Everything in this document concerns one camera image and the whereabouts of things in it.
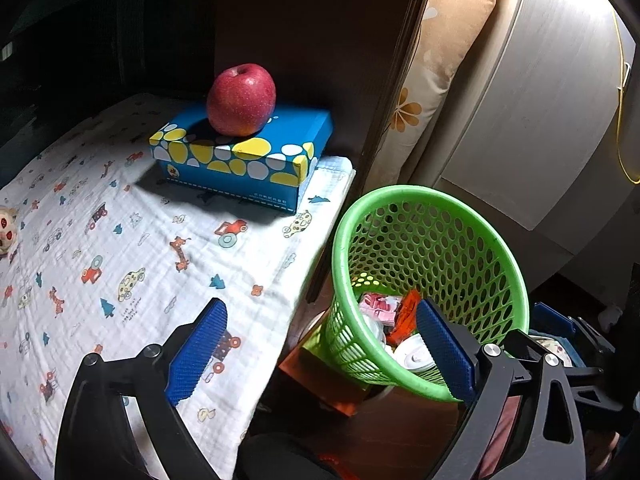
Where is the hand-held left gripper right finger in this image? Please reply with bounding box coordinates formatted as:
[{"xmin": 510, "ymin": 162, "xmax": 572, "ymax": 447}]
[{"xmin": 415, "ymin": 298, "xmax": 587, "ymax": 480}]

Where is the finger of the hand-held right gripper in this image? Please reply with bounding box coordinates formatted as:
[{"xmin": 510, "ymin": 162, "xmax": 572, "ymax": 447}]
[
  {"xmin": 562, "ymin": 365, "xmax": 626, "ymax": 413},
  {"xmin": 530, "ymin": 301, "xmax": 616, "ymax": 358}
]

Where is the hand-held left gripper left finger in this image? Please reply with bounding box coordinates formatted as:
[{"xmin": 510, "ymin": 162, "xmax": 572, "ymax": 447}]
[{"xmin": 54, "ymin": 297, "xmax": 228, "ymax": 480}]

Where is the white yogurt cup fruit label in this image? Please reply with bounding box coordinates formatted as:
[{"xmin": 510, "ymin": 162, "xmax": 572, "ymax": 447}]
[{"xmin": 392, "ymin": 335, "xmax": 438, "ymax": 373}]

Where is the orange snack wrapper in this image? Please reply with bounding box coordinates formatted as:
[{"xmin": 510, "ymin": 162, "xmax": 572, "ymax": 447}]
[{"xmin": 387, "ymin": 290, "xmax": 423, "ymax": 346}]

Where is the pink snack bag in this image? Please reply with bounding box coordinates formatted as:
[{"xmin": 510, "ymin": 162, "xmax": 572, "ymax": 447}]
[{"xmin": 359, "ymin": 292, "xmax": 401, "ymax": 328}]

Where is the green plastic mesh basket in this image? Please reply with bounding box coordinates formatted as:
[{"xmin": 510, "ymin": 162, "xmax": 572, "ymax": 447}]
[{"xmin": 320, "ymin": 185, "xmax": 530, "ymax": 403}]

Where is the white printed blanket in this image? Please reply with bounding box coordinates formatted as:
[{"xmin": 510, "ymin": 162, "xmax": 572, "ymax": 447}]
[{"xmin": 0, "ymin": 91, "xmax": 357, "ymax": 480}]

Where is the blue spotted tissue box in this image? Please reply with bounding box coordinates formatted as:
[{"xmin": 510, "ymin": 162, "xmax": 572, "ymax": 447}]
[{"xmin": 148, "ymin": 105, "xmax": 333, "ymax": 215}]

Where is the cream toy with red spots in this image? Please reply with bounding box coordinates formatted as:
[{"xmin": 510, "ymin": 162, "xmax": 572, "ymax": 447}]
[{"xmin": 0, "ymin": 206, "xmax": 20, "ymax": 253}]

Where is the red apple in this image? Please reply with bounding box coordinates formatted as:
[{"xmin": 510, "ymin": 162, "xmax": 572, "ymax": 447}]
[{"xmin": 206, "ymin": 63, "xmax": 277, "ymax": 137}]

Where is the beige floral pillow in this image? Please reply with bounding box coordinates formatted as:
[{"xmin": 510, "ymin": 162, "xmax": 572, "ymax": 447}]
[{"xmin": 372, "ymin": 0, "xmax": 501, "ymax": 196}]

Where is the dark wooden panel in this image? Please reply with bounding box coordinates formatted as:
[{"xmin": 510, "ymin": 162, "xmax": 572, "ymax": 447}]
[{"xmin": 212, "ymin": 0, "xmax": 441, "ymax": 306}]

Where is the yellow cable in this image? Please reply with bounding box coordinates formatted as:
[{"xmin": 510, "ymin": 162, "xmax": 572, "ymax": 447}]
[{"xmin": 611, "ymin": 10, "xmax": 640, "ymax": 186}]

